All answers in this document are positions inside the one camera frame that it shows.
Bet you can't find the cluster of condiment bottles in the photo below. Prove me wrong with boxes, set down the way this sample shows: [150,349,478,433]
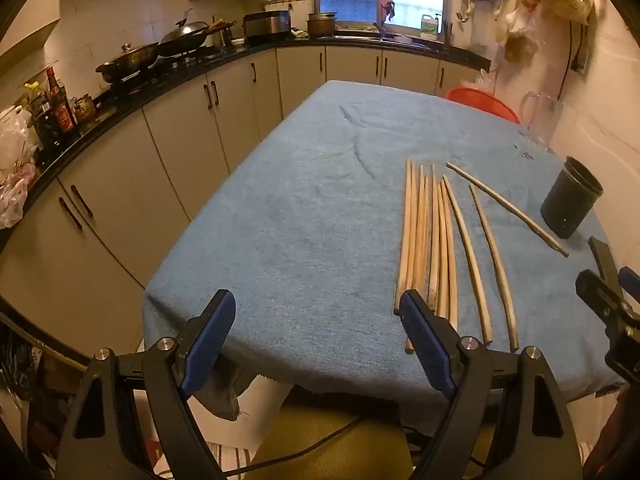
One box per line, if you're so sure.
[15,66,98,161]

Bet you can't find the gas stove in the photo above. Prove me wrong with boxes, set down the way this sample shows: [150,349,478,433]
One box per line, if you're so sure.
[107,42,236,93]

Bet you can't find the bunch of wooden chopsticks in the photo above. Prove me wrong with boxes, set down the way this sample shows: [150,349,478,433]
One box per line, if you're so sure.
[394,158,458,353]

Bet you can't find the frying pan with glass lid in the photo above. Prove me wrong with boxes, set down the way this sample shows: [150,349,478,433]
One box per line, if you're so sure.
[95,42,161,84]

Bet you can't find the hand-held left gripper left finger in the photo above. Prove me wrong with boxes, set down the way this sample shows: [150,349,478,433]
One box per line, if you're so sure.
[54,289,237,480]

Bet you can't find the green label detergent bottle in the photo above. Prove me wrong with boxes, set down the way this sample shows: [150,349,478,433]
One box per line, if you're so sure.
[420,14,444,41]

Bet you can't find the hanging white plastic bags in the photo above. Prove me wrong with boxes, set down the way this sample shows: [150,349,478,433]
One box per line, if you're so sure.
[492,0,543,63]

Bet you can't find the beige lower kitchen cabinets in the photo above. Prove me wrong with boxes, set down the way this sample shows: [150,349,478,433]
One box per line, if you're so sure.
[0,45,493,356]

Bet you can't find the black chopstick holder cup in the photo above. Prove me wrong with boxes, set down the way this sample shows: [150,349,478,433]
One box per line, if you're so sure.
[541,156,605,240]

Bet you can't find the blue terry tablecloth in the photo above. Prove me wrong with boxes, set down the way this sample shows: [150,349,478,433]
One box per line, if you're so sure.
[142,80,631,423]

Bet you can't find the wok with lid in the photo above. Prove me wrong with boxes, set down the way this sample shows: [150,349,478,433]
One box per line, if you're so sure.
[159,9,238,57]

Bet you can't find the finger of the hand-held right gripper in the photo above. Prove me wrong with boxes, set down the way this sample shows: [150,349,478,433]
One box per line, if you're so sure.
[575,270,640,329]
[618,266,640,307]

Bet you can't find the black kitchen countertop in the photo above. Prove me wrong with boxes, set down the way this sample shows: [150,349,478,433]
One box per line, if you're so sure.
[0,32,493,241]

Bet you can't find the black cable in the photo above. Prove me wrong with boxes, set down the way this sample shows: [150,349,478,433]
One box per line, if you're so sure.
[220,412,381,478]

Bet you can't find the curved wooden chopstick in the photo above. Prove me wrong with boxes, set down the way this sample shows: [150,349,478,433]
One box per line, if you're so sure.
[442,175,494,346]
[446,162,570,258]
[469,185,520,352]

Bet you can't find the brown cooking pot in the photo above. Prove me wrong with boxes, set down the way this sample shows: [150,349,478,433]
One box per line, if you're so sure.
[306,11,339,37]

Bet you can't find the crumpled plastic bags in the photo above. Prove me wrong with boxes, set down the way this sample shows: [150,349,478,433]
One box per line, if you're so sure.
[0,107,40,230]

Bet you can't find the silver rice cooker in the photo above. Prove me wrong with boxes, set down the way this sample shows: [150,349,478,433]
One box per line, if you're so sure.
[243,10,292,45]

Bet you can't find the red plastic basket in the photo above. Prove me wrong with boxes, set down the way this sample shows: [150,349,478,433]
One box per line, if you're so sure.
[445,87,521,124]

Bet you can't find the grey cloth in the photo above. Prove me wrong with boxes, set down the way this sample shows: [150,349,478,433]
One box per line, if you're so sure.
[197,360,261,422]

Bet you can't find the clear glass pitcher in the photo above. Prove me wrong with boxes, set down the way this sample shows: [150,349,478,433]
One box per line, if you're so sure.
[520,91,564,149]

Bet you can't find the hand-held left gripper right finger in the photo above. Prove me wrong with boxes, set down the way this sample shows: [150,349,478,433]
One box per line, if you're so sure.
[399,289,585,480]

